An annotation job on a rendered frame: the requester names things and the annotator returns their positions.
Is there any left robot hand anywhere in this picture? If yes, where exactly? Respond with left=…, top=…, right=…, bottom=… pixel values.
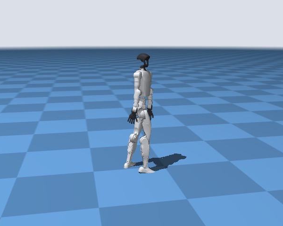
left=147, top=105, right=154, bottom=120

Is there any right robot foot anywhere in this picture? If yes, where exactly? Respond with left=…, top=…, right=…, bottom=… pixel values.
left=138, top=166, right=155, bottom=173

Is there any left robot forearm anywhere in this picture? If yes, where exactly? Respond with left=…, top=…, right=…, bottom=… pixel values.
left=147, top=94, right=153, bottom=109

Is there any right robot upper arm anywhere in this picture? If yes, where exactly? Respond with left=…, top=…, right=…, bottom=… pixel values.
left=133, top=72, right=142, bottom=96

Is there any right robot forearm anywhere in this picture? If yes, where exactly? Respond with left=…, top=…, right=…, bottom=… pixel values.
left=132, top=90, right=140, bottom=112

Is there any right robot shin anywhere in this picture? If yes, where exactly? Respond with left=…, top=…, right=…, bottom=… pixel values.
left=141, top=138, right=150, bottom=168

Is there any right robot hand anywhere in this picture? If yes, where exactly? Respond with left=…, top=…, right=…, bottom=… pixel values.
left=128, top=108, right=138, bottom=124

